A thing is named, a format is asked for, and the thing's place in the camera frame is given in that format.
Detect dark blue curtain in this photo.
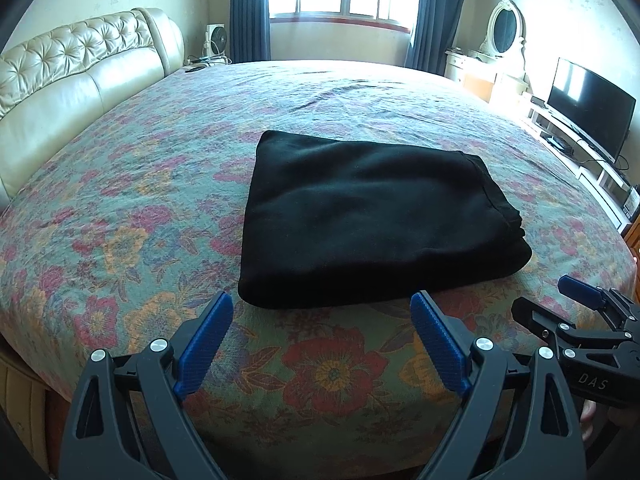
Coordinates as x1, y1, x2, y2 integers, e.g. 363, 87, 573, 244
404, 0, 473, 78
230, 0, 272, 64

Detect black flat television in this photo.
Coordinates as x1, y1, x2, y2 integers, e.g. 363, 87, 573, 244
546, 57, 637, 163

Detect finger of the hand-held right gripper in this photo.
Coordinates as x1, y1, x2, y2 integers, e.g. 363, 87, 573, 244
511, 296, 582, 357
557, 275, 640, 332

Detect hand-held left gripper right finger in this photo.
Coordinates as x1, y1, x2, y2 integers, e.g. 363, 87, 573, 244
409, 290, 586, 480

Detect white standing fan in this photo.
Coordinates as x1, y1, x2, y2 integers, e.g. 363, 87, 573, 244
202, 22, 229, 63

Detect white oval vanity mirror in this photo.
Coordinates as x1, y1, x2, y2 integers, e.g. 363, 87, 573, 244
481, 0, 528, 62

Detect black pants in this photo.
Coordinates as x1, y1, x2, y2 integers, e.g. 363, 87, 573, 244
237, 130, 533, 309

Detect white television stand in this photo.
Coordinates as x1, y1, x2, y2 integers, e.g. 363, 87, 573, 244
520, 95, 640, 234

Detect beige padded bed base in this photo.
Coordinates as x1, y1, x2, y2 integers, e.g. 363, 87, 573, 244
0, 347, 68, 463

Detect cream leather tufted headboard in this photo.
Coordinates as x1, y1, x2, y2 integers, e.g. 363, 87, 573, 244
0, 7, 186, 207

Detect person's right hand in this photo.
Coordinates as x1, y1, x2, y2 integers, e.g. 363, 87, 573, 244
579, 400, 640, 437

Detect wooden cabinet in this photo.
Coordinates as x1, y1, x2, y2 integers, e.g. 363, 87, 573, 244
624, 222, 640, 262

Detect white dressing table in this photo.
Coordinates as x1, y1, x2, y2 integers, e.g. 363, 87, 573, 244
445, 47, 532, 106

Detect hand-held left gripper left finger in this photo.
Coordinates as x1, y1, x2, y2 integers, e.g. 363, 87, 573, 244
59, 291, 236, 480

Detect floral bedspread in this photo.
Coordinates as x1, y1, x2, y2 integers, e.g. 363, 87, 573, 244
0, 60, 639, 461

